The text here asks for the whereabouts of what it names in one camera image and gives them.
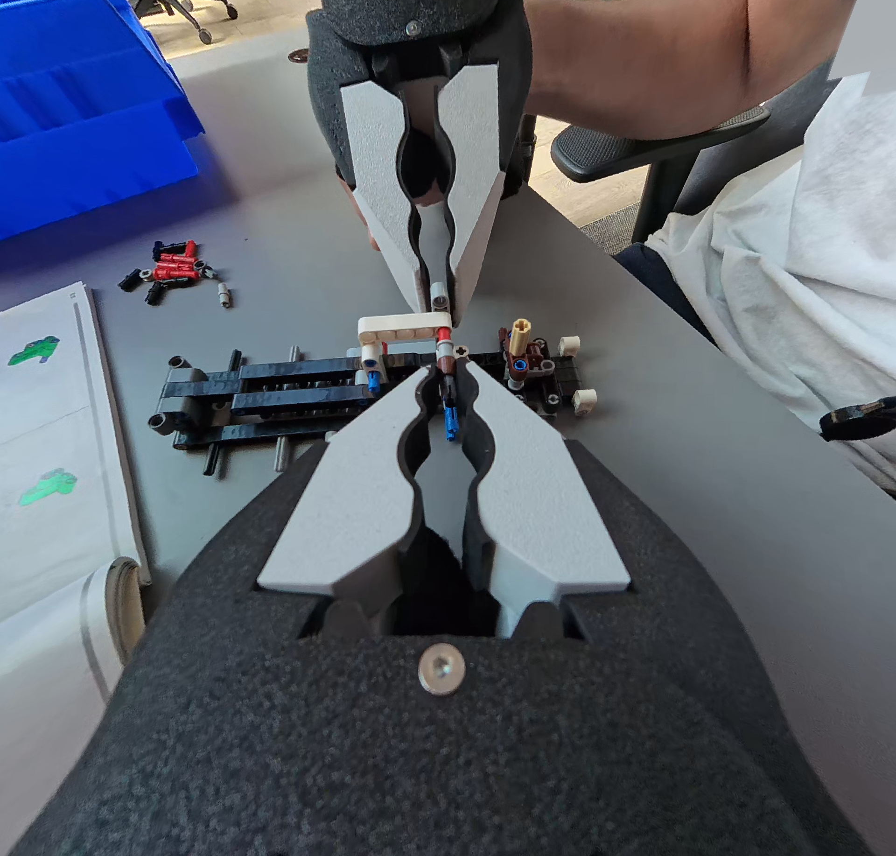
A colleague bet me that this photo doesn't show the person's right forearm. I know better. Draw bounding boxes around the person's right forearm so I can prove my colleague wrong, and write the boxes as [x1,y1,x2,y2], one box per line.
[524,0,858,141]

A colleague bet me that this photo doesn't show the red brown lego axle assembly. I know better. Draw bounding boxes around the red brown lego axle assembly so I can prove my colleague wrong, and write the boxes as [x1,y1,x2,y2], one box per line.
[434,330,469,444]

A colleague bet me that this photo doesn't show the person's right hand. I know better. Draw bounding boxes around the person's right hand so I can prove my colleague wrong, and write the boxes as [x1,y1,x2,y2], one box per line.
[336,177,384,253]

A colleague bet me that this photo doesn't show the black mesh office chair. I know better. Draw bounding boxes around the black mesh office chair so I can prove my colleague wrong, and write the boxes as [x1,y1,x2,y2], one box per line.
[521,72,844,248]

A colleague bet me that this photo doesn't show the lego instruction booklet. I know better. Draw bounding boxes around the lego instruction booklet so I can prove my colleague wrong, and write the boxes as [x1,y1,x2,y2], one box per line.
[0,281,151,738]

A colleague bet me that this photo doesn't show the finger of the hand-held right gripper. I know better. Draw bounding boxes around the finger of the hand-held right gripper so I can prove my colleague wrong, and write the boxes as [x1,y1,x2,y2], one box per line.
[436,61,506,328]
[339,79,431,314]

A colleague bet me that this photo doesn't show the pile of red black pins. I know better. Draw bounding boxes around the pile of red black pins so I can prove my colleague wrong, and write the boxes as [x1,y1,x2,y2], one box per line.
[118,239,214,307]

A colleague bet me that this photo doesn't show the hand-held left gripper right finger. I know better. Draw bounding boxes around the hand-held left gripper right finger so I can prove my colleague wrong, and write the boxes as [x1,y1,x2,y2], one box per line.
[454,362,632,636]

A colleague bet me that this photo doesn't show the black lego truck chassis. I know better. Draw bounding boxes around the black lego truck chassis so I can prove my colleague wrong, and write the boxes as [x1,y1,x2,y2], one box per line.
[148,282,599,477]

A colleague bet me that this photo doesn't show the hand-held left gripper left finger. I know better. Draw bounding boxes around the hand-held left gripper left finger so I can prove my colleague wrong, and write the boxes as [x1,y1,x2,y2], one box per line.
[256,365,441,634]

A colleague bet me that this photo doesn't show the blue plastic bin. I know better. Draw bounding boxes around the blue plastic bin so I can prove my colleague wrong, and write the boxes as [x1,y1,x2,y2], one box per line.
[0,0,205,242]

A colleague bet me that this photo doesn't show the black badge reel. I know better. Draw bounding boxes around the black badge reel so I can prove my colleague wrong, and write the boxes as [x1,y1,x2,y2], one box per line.
[819,396,896,444]

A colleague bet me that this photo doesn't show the dark blue trousers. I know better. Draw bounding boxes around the dark blue trousers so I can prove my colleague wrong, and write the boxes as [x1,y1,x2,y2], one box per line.
[615,242,718,346]

